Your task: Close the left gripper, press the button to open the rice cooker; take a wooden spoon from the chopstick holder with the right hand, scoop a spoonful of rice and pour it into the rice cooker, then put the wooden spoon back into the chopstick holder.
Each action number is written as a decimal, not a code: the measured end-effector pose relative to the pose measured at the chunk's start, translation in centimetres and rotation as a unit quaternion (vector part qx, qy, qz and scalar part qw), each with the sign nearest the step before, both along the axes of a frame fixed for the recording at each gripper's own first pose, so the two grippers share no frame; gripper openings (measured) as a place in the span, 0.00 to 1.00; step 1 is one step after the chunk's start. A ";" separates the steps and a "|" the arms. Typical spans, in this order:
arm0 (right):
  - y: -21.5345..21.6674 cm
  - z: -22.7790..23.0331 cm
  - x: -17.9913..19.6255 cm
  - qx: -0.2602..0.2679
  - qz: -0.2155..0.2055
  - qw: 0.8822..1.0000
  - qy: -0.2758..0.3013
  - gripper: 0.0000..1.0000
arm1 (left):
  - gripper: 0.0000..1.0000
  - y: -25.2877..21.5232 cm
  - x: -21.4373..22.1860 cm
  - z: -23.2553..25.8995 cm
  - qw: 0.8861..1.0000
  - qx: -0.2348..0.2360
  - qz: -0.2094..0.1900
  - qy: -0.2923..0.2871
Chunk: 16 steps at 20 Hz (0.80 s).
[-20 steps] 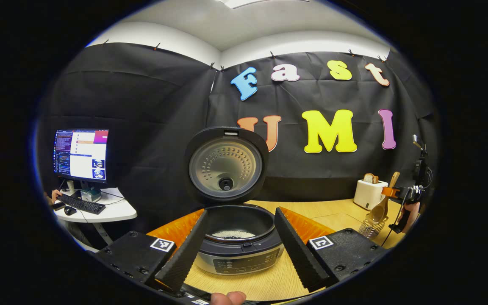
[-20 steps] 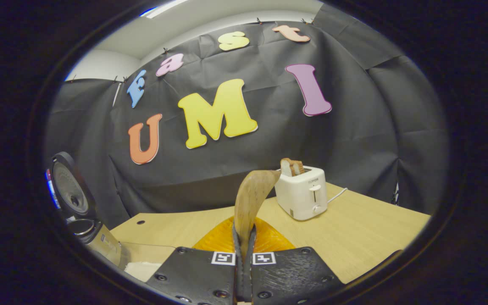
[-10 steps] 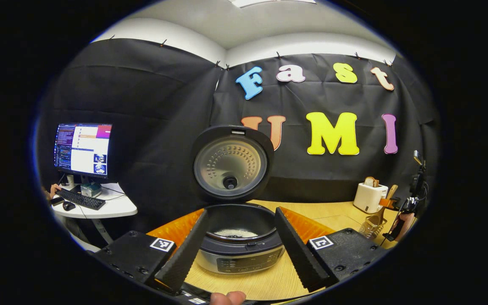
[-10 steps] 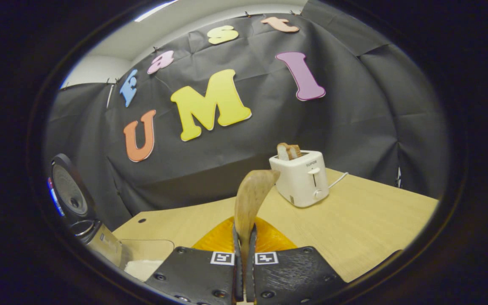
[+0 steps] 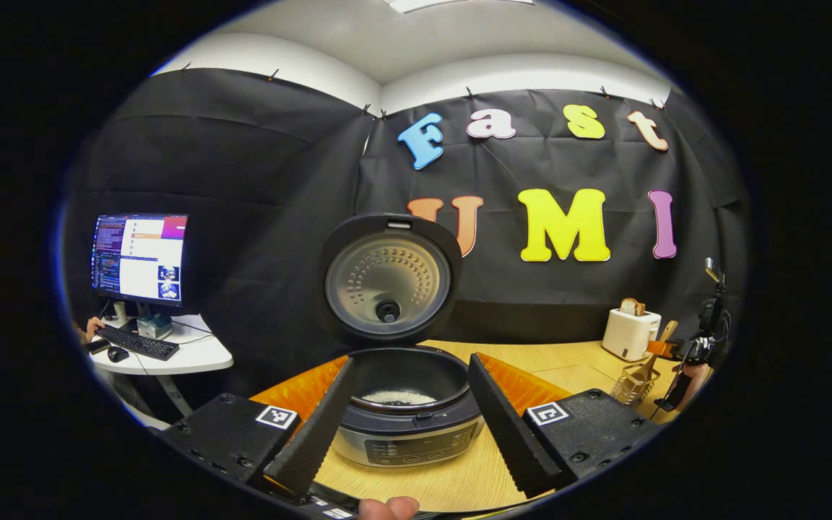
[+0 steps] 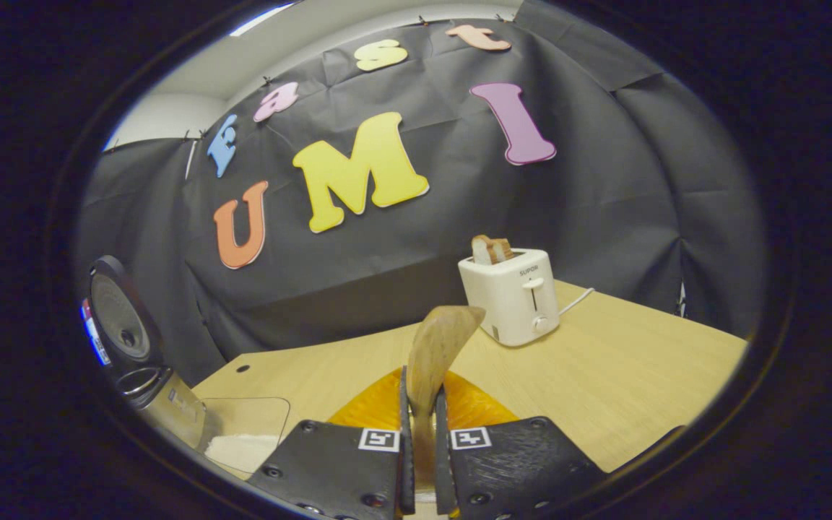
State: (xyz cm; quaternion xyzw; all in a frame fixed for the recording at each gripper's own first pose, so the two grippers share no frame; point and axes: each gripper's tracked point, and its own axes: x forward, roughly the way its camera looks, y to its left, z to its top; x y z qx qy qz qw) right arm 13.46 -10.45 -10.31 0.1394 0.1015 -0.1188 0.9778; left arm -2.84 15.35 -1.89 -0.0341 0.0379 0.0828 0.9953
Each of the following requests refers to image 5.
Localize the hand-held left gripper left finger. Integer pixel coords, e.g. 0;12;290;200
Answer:
149;357;354;503

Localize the clear plastic container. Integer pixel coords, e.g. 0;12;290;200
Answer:
524;363;623;405

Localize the silver black rice cooker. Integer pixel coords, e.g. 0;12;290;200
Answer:
318;213;488;468

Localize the white rice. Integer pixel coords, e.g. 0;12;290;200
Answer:
360;390;438;406

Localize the computer monitor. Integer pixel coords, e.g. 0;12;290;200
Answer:
91;213;189;319

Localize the white toaster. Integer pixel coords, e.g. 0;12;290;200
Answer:
602;308;662;362

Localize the black keyboard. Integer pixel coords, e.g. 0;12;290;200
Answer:
97;324;180;361

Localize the black backdrop cloth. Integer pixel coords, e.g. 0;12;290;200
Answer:
62;69;749;398

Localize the metal wire chopstick holder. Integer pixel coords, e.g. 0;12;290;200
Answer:
611;363;661;405

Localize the small teal box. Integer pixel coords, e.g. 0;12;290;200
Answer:
136;314;173;340

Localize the ceiling light panel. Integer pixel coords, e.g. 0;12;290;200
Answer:
383;0;532;14

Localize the wooden spoon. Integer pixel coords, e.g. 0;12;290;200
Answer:
633;320;679;384

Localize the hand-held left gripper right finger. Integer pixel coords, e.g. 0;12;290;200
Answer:
467;352;666;499

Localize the white side desk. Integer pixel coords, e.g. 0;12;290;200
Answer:
87;314;234;418

